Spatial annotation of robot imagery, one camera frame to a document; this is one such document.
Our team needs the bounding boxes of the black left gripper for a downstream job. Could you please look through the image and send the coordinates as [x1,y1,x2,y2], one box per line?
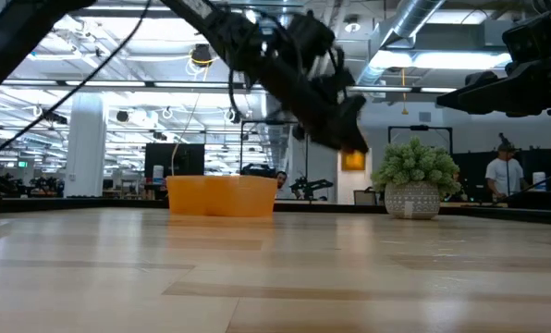
[275,68,371,154]

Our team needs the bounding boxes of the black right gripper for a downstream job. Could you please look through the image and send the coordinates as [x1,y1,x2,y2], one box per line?
[435,54,551,117]

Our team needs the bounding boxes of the orange plastic basket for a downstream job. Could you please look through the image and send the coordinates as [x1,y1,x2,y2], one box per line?
[165,174,279,218]

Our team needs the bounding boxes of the long ceiling light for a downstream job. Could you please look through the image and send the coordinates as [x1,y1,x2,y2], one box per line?
[371,49,512,71]

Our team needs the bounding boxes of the green plant in white pot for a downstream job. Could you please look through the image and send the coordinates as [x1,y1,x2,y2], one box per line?
[370,136,462,221]

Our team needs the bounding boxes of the black monitor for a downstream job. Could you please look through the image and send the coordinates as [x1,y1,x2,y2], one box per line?
[144,142,206,179]

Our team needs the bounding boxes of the white pillar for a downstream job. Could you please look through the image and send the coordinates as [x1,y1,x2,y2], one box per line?
[64,92,109,199]

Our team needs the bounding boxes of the yellow hanging cord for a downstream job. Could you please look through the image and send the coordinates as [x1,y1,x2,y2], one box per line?
[399,68,410,117]

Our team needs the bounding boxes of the black stand frame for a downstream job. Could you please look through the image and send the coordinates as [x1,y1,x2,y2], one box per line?
[387,124,455,156]
[239,118,310,179]

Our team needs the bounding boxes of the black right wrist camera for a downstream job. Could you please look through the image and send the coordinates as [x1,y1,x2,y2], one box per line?
[502,8,551,66]

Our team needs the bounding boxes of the silver ventilation duct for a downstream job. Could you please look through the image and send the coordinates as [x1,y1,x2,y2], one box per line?
[356,0,446,87]

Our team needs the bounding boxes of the black ceiling cable reel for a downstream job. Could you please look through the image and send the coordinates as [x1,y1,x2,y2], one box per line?
[190,43,214,68]

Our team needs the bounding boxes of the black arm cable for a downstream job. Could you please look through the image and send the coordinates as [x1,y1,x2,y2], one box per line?
[0,0,153,164]

